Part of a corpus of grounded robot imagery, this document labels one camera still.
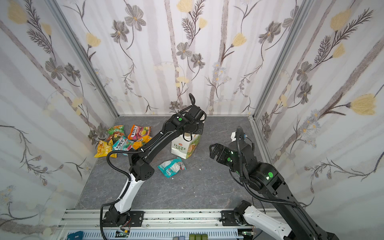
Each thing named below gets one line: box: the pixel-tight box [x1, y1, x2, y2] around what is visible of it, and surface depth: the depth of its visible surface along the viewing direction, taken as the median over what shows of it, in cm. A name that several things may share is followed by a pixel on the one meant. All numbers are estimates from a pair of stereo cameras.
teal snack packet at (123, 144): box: [112, 136, 134, 156], surface depth 100 cm
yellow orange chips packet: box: [94, 139, 118, 158], surface depth 97 cm
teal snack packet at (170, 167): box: [157, 156, 187, 179], surface depth 89 cm
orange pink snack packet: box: [128, 124, 152, 142], surface depth 107 cm
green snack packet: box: [107, 125, 125, 144], surface depth 106 cm
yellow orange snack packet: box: [132, 135, 153, 150], surface depth 98 cm
